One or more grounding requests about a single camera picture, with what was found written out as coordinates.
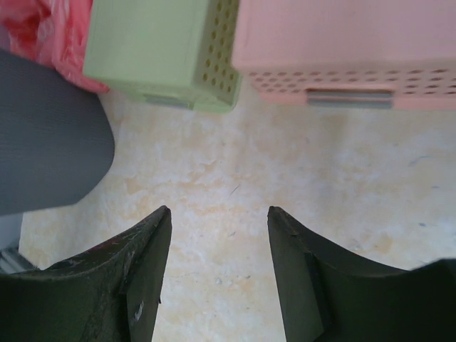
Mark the red plastic bag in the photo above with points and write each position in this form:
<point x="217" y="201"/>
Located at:
<point x="53" y="34"/>

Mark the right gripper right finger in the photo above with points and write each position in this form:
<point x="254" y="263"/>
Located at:
<point x="328" y="293"/>

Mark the grey plastic bin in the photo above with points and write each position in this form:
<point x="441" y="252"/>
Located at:
<point x="56" y="141"/>

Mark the green perforated plastic basket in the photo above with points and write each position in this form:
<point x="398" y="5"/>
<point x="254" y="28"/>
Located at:
<point x="172" y="53"/>

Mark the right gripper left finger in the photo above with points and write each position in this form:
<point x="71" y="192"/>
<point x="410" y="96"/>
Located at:
<point x="110" y="292"/>

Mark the pink perforated plastic basket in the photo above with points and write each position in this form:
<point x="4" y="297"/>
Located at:
<point x="393" y="54"/>

